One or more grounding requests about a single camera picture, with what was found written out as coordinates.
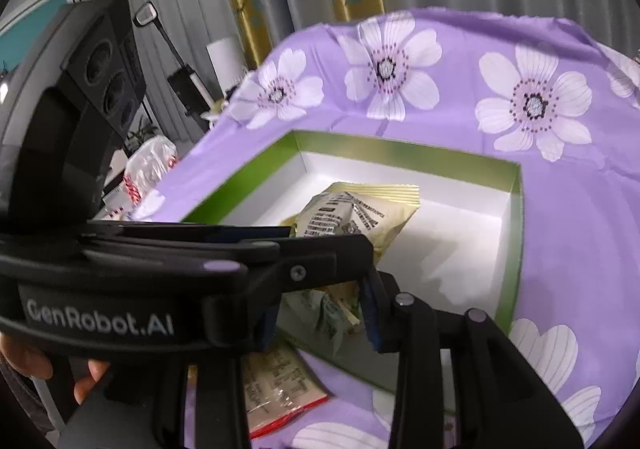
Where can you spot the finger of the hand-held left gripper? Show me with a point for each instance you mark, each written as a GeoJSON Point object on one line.
{"type": "Point", "coordinates": [200, 231]}
{"type": "Point", "coordinates": [300, 271]}

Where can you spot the clear red-edged snack packet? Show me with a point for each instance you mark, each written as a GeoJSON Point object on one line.
{"type": "Point", "coordinates": [280, 389]}

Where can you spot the purple floral tablecloth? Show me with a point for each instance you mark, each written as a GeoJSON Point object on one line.
{"type": "Point", "coordinates": [450, 129]}

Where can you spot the white board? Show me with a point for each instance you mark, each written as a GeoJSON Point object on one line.
{"type": "Point", "coordinates": [222, 64]}

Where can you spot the green cardboard box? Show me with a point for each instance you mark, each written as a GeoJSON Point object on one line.
{"type": "Point", "coordinates": [465, 254]}

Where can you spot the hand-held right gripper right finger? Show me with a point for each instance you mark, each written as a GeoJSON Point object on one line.
{"type": "Point", "coordinates": [372, 314]}

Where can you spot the white plastic bag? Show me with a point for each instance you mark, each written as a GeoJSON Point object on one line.
{"type": "Point", "coordinates": [150, 169]}

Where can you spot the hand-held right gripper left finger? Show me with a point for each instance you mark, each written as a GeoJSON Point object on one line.
{"type": "Point", "coordinates": [266, 329]}

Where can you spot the black upright vacuum cleaner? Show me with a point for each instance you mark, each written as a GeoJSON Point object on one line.
{"type": "Point", "coordinates": [187, 79]}

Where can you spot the pale yellow snack packet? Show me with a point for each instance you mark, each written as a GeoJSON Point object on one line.
{"type": "Point", "coordinates": [350, 219]}

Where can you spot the grey foil snack packet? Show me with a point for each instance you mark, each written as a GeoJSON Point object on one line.
{"type": "Point", "coordinates": [325, 314]}

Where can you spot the person's left hand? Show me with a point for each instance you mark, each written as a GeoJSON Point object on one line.
{"type": "Point", "coordinates": [92, 376]}

